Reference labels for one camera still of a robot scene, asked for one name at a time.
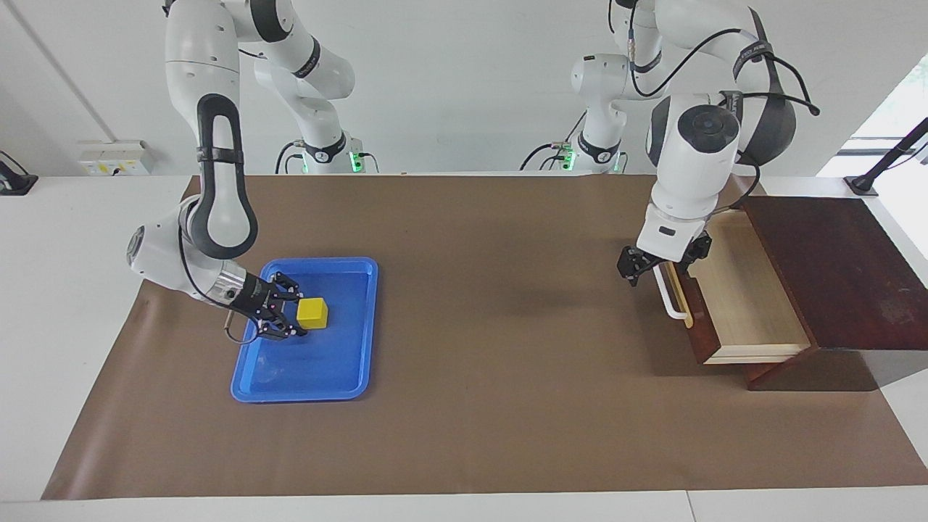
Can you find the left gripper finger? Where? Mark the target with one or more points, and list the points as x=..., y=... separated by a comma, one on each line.
x=631, y=267
x=697, y=254

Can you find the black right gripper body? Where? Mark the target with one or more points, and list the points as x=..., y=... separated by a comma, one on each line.
x=261, y=304

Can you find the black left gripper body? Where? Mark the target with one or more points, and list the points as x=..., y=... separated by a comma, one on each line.
x=660, y=262

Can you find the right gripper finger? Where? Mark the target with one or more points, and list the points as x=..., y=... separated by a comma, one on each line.
x=287, y=288
x=284, y=330

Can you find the yellow block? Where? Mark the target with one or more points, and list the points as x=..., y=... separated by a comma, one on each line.
x=312, y=313

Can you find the blue plastic tray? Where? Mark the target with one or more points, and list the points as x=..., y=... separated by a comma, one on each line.
x=304, y=362

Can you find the dark wooden cabinet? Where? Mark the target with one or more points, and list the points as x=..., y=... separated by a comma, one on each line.
x=834, y=268

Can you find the brown table mat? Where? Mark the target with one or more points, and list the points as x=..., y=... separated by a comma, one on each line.
x=507, y=326

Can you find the white wall socket box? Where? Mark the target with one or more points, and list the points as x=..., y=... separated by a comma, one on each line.
x=116, y=158

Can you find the black camera stand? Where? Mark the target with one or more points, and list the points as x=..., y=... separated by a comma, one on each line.
x=888, y=158

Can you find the black clamp mount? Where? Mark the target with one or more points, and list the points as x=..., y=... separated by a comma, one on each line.
x=13, y=183

